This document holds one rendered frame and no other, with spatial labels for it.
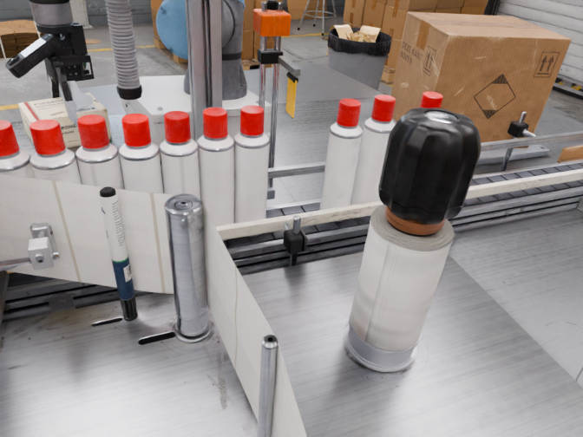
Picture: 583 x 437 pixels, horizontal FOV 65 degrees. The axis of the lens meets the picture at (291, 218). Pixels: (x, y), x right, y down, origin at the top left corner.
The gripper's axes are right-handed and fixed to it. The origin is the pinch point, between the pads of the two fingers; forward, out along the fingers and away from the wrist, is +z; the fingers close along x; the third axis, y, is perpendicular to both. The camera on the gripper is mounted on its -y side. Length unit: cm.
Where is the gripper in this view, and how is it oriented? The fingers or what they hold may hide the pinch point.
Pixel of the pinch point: (64, 115)
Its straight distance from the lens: 120.6
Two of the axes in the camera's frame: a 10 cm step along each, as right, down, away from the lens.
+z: -0.7, 8.2, 5.7
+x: -6.1, -4.8, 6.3
